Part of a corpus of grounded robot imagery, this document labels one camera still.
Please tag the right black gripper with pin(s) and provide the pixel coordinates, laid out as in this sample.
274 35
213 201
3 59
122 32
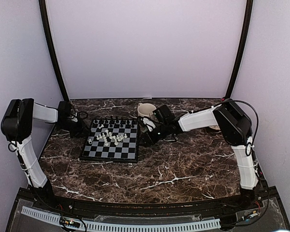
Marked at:
147 137

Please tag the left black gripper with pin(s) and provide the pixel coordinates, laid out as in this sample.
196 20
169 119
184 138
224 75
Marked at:
81 129

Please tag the black grey chessboard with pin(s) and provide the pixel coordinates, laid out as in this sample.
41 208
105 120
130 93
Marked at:
126 131

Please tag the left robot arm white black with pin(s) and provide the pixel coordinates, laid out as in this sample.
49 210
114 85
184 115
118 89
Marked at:
17 124

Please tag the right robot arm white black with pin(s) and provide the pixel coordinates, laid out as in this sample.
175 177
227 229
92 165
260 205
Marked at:
233 122

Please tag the cream floral mug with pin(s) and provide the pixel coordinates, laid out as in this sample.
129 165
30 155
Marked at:
146 109

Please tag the beige bowl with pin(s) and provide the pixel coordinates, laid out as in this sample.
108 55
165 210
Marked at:
216 128

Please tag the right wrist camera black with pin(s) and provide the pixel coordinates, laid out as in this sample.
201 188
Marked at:
164 115

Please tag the white slotted cable duct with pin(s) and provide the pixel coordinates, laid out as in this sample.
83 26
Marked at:
122 224

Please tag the left black frame post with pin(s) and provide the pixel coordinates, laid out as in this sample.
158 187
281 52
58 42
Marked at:
51 49

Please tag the black frame post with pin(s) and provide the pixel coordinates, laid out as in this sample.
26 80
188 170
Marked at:
51 49
241 48

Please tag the black front rail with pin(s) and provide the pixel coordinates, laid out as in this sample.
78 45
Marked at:
217 208

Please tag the right black frame post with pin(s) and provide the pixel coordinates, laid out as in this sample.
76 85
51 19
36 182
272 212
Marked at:
241 48

